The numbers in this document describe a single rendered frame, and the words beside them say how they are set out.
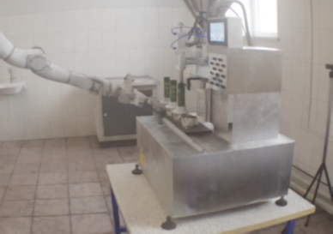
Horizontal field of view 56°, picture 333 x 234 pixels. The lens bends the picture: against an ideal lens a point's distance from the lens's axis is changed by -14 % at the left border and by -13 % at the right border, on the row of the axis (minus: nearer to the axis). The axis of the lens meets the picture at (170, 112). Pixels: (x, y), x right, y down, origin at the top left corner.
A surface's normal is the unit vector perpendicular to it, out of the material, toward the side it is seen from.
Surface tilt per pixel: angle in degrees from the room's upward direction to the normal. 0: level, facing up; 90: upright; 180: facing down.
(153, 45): 90
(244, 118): 90
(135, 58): 90
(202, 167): 90
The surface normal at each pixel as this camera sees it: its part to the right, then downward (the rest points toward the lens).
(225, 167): 0.29, 0.21
